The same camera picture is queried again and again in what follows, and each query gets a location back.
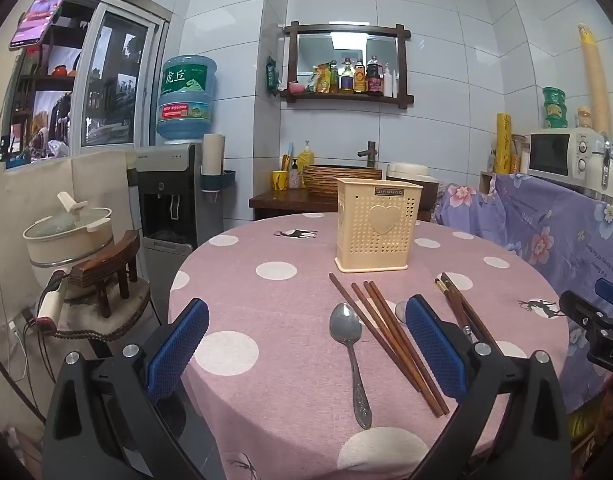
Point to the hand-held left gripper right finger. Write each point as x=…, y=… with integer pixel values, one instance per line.
x=436, y=352

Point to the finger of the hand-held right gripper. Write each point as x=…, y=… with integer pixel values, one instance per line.
x=581, y=312
x=612, y=291

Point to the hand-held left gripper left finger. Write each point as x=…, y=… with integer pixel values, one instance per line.
x=179, y=345

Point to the brown wooden chopstick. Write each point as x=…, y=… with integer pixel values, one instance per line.
x=386, y=335
x=371, y=330
x=386, y=310

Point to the dark gold-banded chopstick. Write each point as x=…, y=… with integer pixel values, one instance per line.
x=449, y=297
x=464, y=300

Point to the cream plastic utensil holder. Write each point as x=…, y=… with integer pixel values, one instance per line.
x=379, y=230

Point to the beige fringed cushion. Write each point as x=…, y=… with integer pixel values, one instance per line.
x=131, y=305

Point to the purple floral cloth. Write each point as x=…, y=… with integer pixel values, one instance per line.
x=546, y=220

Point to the pink polka-dot tablecloth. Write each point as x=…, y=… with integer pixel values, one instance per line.
x=276, y=320

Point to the small dark wooden stool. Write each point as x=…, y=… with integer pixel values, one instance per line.
x=106, y=265

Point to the white red handheld appliance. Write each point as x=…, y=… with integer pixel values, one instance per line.
x=50, y=305

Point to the white microwave oven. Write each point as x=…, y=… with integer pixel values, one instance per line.
x=561, y=155

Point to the grey water dispenser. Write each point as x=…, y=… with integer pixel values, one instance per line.
x=171, y=195

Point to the cream pot with lid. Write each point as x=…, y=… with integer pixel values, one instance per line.
x=66, y=240

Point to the light wooden box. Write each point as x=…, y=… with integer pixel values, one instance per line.
x=486, y=182

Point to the white brown rice cooker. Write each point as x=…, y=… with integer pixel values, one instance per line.
x=429, y=172

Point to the dark wooden cabinet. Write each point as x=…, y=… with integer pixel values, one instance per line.
x=291, y=202

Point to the yellow wrap roll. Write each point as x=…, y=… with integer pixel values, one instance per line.
x=503, y=142

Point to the yellow cup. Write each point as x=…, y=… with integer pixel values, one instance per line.
x=279, y=181

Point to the stack of paper cups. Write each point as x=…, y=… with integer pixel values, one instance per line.
x=213, y=152

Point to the woven brown wash basin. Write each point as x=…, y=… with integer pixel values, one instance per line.
x=321, y=182

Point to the bronze faucet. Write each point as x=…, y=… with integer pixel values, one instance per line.
x=370, y=152

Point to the tall yellow foam roll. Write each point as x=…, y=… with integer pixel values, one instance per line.
x=596, y=80

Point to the yellow soap pump bottle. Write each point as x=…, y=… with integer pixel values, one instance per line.
x=306, y=157

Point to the blue water jug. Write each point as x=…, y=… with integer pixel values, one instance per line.
x=186, y=100

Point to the sliding glass window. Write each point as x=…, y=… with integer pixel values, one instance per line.
x=111, y=85

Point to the white squeeze bottle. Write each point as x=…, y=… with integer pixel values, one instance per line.
x=387, y=82

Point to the dark soy sauce bottle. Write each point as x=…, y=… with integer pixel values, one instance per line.
x=374, y=77

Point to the pink small bowl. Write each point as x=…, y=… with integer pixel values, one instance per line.
x=296, y=88

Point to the orange label sauce bottle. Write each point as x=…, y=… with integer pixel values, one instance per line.
x=360, y=80

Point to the green hanging packet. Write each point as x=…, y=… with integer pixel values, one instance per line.
x=272, y=75

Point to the green glass bottle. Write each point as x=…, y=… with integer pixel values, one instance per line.
x=334, y=80

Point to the yellow green seasoning packet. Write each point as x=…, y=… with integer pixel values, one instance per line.
x=321, y=80

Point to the smartphone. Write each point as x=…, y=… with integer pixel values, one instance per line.
x=39, y=15

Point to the blue wall cup holder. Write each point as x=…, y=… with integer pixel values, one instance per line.
x=225, y=180

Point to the wooden framed wall mirror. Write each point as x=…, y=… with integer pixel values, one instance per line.
x=346, y=100

